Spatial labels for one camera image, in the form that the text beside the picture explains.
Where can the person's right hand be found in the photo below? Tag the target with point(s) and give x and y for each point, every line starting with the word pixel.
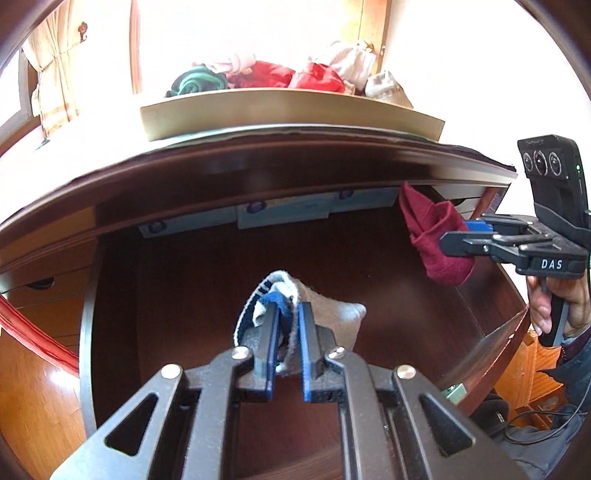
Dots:
pixel 539 309

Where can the shallow cardboard tray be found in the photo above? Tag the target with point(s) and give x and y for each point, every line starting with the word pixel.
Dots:
pixel 277 110

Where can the orange wooden door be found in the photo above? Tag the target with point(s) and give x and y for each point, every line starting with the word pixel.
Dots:
pixel 374 23

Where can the person's dark trousers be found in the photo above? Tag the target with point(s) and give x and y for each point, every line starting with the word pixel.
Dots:
pixel 531 457

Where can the small green plastic block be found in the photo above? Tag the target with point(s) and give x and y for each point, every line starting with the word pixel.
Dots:
pixel 455 394

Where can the grey sock with blue stripes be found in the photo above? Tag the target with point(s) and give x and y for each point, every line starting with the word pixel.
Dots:
pixel 332 318

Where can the green navy striped underwear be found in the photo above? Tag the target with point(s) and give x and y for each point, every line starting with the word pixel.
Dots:
pixel 198 83

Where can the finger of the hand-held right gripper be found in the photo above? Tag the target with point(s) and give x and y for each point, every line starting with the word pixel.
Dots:
pixel 478 227
pixel 461 243

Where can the person's right forearm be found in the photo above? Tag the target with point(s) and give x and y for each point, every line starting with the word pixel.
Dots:
pixel 577 369

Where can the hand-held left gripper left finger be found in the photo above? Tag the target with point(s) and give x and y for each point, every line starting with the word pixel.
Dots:
pixel 272 350

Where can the pale pink underwear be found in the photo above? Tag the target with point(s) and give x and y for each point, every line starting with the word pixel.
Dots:
pixel 231 60

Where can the beige dotted bra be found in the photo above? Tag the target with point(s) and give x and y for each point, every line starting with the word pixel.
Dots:
pixel 341 60

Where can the wooden side drawer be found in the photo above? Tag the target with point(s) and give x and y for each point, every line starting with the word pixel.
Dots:
pixel 46 314

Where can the wooden door frame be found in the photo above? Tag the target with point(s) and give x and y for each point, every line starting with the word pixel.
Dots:
pixel 136 46

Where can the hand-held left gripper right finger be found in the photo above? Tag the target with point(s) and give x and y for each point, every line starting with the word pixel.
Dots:
pixel 305 350

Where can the dark red cloth garment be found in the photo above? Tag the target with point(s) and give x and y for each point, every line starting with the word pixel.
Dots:
pixel 429 221

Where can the yellow patterned curtain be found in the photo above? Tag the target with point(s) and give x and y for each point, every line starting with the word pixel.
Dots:
pixel 55 69

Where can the dark wooden desk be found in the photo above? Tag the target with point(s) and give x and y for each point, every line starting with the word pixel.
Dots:
pixel 231 161

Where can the dark metal wall hook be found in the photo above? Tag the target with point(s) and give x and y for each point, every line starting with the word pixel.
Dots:
pixel 83 30

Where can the bright red underwear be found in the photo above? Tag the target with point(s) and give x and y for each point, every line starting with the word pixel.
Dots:
pixel 268 76

